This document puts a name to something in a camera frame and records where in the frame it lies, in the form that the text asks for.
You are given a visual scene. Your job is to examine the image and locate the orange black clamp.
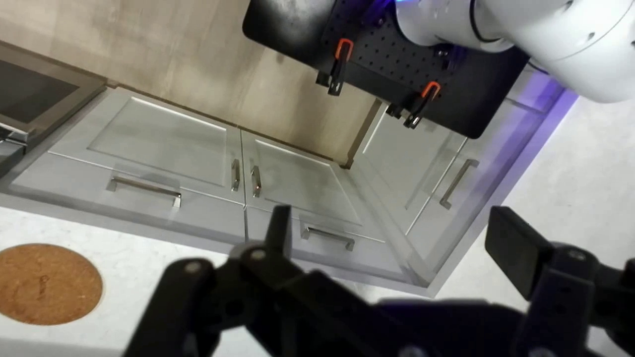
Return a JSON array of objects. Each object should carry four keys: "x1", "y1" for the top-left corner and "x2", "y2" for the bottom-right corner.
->
[
  {"x1": 315, "y1": 35, "x2": 355, "y2": 97},
  {"x1": 402, "y1": 79, "x2": 444, "y2": 130}
]

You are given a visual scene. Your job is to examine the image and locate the black perforated mounting board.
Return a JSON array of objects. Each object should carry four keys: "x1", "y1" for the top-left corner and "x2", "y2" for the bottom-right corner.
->
[{"x1": 239, "y1": 0, "x2": 531, "y2": 140}]

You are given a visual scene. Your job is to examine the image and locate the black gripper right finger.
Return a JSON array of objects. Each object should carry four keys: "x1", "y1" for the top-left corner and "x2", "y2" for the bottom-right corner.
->
[{"x1": 483, "y1": 204, "x2": 635, "y2": 357}]

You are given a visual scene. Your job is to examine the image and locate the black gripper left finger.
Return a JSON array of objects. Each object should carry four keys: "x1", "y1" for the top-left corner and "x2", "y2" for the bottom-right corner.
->
[{"x1": 120, "y1": 204, "x2": 406, "y2": 357}]

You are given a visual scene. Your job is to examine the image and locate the round cork trivet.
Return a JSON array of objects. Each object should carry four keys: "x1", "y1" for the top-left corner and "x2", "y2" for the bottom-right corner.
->
[{"x1": 0, "y1": 241, "x2": 104, "y2": 327}]

